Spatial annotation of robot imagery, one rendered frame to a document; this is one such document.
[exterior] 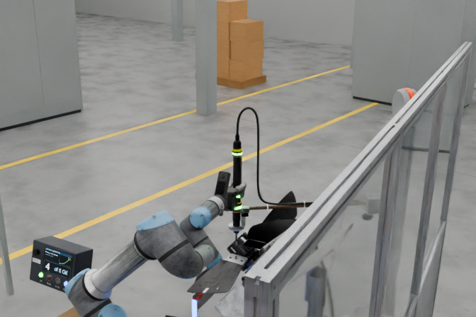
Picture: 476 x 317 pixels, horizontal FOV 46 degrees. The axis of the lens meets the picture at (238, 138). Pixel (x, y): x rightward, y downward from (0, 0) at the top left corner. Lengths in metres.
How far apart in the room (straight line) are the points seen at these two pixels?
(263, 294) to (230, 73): 10.09
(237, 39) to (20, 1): 4.06
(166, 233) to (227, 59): 9.17
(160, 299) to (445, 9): 6.59
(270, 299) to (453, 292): 3.98
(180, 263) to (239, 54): 9.05
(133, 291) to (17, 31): 5.01
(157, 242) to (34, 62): 7.07
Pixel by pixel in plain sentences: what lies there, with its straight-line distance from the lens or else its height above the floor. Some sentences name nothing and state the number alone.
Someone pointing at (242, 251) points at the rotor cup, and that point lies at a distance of 2.57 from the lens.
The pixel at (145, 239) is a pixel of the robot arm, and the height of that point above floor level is 1.62.
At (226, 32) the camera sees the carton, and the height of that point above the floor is 1.02.
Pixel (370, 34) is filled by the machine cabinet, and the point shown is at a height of 1.18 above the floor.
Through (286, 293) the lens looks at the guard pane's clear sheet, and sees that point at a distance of 0.97.
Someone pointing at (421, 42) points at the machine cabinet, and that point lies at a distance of 9.51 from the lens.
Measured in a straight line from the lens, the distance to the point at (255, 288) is 0.84.
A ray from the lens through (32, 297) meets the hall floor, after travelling 4.63.
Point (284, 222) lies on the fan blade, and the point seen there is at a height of 1.41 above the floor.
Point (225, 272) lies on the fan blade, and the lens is 2.47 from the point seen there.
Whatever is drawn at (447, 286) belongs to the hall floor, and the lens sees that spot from 4.84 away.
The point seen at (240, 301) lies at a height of 1.02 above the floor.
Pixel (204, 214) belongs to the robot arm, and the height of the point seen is 1.56.
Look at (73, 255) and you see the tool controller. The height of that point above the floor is 1.24.
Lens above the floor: 2.50
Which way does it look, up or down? 19 degrees down
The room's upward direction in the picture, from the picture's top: 1 degrees clockwise
